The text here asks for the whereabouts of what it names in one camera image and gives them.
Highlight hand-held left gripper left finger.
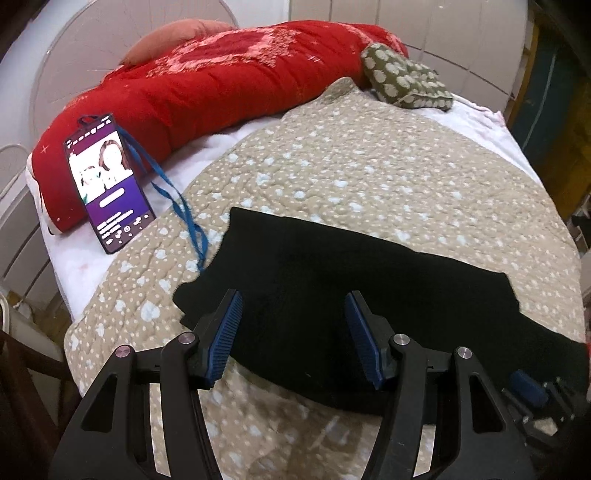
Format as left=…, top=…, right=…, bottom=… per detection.
left=52, top=289, right=244, bottom=480

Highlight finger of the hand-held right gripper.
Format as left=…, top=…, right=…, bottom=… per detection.
left=501, top=369, right=587, bottom=445

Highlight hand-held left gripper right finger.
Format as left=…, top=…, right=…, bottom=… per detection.
left=344, top=291, right=549, bottom=480

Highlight black pants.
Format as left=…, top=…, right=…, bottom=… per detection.
left=173, top=207, right=588, bottom=412

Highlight beige quilted blanket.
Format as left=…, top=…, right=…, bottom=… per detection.
left=64, top=76, right=585, bottom=480

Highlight smartphone with lit screen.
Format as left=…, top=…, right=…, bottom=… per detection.
left=64, top=113, right=156, bottom=255

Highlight red patterned quilt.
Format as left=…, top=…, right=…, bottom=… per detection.
left=28, top=19, right=409, bottom=235

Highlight green patterned pillow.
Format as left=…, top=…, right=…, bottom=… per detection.
left=360, top=42, right=454, bottom=112

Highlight white metal headboard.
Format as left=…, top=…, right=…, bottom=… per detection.
left=0, top=0, right=241, bottom=319

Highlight orange pillow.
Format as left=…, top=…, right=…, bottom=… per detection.
left=118, top=19, right=235, bottom=65

